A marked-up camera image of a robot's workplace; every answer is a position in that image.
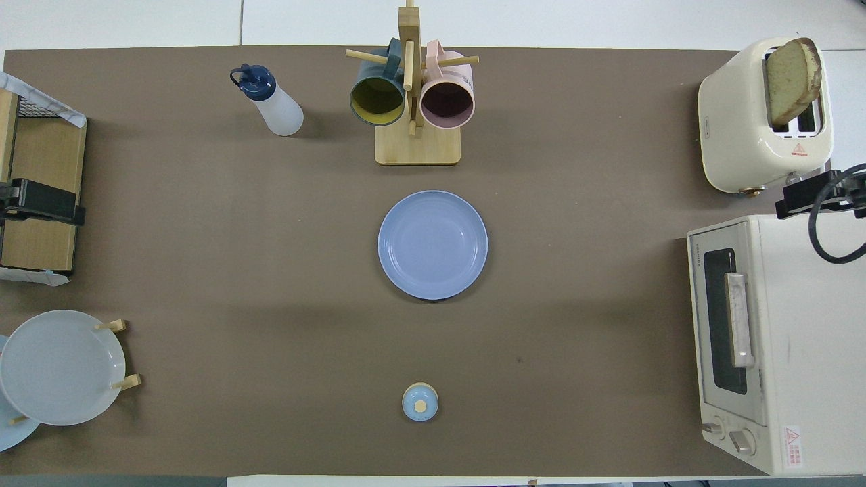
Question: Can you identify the bread slice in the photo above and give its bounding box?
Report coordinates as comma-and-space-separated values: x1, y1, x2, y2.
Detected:
765, 37, 823, 128

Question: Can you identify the squeeze bottle with blue cap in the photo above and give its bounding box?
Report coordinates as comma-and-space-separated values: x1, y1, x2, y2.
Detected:
229, 64, 304, 137

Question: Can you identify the wooden plate rack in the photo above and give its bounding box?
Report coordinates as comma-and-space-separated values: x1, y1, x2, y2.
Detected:
8, 319, 142, 427

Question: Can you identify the light grey plate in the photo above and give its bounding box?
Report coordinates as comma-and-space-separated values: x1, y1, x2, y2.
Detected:
0, 310, 127, 427

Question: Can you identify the pale blue plate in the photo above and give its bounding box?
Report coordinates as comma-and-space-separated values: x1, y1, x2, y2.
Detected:
0, 335, 41, 453

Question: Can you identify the small blue seasoning jar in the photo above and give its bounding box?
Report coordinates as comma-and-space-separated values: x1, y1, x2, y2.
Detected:
402, 382, 439, 422

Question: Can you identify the cream toaster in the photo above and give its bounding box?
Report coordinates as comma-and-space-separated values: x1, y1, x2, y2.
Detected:
698, 37, 834, 197

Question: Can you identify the white toaster oven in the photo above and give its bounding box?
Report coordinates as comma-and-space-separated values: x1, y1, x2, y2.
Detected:
686, 214, 866, 476

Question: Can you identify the brown table mat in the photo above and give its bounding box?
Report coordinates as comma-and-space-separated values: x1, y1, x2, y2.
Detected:
0, 46, 823, 478

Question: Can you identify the dark teal mug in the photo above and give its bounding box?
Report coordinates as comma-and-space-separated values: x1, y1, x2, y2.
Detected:
349, 38, 407, 127

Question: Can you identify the pink mug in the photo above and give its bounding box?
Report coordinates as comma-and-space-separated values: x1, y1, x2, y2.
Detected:
419, 39, 476, 131

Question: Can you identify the wooden mug rack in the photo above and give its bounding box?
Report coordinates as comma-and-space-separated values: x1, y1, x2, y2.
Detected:
345, 0, 480, 166

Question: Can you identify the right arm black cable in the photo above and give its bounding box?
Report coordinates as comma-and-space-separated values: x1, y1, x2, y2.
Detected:
808, 162, 866, 265

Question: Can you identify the black wire mesh basket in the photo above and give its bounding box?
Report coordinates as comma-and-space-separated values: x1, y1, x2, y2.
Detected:
17, 97, 58, 120

